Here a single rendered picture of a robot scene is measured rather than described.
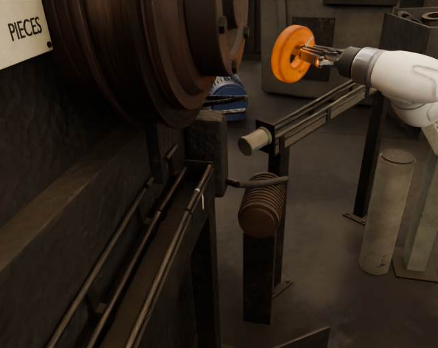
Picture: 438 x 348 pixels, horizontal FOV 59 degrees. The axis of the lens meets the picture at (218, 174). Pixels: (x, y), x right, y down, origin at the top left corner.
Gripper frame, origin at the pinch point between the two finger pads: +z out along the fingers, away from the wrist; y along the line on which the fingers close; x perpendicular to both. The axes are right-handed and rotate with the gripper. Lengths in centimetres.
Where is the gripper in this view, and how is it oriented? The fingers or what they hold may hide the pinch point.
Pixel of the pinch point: (294, 48)
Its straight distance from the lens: 117.6
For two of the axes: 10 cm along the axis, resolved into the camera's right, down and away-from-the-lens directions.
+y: 7.4, -3.6, 5.7
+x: 0.0, -8.4, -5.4
